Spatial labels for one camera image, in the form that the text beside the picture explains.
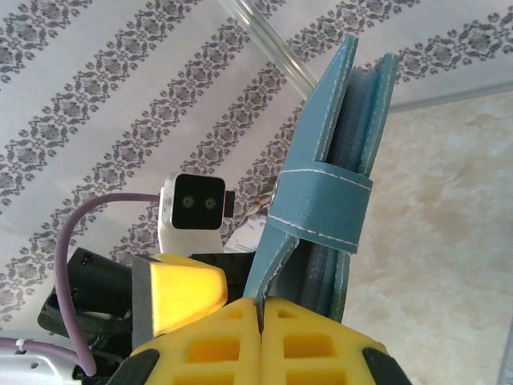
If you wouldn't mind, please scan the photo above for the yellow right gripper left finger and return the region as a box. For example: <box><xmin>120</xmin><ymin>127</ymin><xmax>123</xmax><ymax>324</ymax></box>
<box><xmin>131</xmin><ymin>298</ymin><xmax>262</xmax><ymax>385</ymax></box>

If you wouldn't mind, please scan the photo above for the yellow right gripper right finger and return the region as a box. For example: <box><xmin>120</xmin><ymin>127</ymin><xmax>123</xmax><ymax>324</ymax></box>
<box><xmin>260</xmin><ymin>296</ymin><xmax>384</xmax><ymax>385</ymax></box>

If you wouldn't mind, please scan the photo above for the grey blue plastic case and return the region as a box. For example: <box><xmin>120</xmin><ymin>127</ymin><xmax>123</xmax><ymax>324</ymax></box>
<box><xmin>242</xmin><ymin>34</ymin><xmax>401</xmax><ymax>322</ymax></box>

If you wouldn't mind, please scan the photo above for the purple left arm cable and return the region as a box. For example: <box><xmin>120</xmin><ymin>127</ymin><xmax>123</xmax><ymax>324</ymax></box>
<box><xmin>0</xmin><ymin>192</ymin><xmax>164</xmax><ymax>378</ymax></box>

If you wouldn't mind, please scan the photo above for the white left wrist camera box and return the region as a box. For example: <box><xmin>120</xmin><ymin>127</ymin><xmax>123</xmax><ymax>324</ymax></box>
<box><xmin>158</xmin><ymin>172</ymin><xmax>236</xmax><ymax>257</ymax></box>

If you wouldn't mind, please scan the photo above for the aluminium frame post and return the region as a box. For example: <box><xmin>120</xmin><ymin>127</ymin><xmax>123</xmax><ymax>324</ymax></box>
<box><xmin>218</xmin><ymin>0</ymin><xmax>318</xmax><ymax>96</ymax></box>

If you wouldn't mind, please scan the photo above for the aluminium back frame rail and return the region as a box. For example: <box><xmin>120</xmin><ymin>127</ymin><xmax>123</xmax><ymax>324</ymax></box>
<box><xmin>386</xmin><ymin>79</ymin><xmax>513</xmax><ymax>113</ymax></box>

